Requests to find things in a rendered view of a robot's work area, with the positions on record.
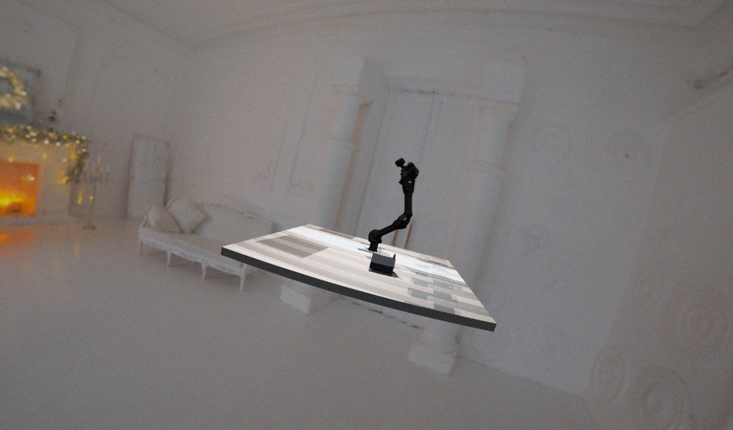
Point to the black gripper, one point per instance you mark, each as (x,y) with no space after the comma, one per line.
(399,163)

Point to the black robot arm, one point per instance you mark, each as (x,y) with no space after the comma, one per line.
(408,188)

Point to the grey square panel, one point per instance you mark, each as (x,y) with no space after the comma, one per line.
(382,264)

